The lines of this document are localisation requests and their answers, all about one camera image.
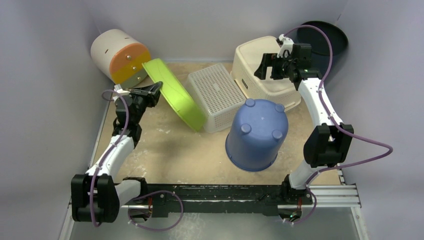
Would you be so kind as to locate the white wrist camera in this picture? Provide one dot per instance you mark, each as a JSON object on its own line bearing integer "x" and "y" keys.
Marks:
{"x": 285, "y": 43}
{"x": 119, "y": 91}

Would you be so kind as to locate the aluminium rail frame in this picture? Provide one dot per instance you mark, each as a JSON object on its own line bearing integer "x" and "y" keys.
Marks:
{"x": 172, "y": 153}

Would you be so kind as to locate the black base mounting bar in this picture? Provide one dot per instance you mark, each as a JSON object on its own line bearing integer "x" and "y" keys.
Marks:
{"x": 268, "y": 200}

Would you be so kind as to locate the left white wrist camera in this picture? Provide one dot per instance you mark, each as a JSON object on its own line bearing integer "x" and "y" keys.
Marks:
{"x": 119, "y": 91}

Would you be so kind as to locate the white cylindrical drawer box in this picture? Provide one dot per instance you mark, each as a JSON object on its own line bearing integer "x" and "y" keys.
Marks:
{"x": 120, "y": 57}

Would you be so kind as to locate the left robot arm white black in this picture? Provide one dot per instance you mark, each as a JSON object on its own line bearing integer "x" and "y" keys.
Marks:
{"x": 95, "y": 197}

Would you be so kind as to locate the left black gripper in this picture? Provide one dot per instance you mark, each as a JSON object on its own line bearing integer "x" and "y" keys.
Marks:
{"x": 154, "y": 92}

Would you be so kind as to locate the cream perforated plastic basket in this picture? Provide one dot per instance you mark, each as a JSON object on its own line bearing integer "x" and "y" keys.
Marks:
{"x": 247, "y": 59}

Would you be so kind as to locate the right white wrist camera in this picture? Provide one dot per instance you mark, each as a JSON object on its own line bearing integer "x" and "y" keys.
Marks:
{"x": 285, "y": 43}

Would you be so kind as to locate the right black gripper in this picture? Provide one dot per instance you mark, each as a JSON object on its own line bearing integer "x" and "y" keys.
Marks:
{"x": 276, "y": 66}

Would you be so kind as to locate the lime green tray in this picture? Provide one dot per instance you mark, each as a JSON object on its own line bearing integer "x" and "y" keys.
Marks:
{"x": 175, "y": 94}

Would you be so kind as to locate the white green strainer tray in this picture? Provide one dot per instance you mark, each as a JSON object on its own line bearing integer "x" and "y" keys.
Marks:
{"x": 216, "y": 93}

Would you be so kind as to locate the large blue plastic bucket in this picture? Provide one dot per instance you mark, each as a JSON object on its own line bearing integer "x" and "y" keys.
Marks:
{"x": 256, "y": 135}

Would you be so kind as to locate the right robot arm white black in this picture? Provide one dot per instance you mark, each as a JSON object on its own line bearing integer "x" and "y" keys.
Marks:
{"x": 330, "y": 140}

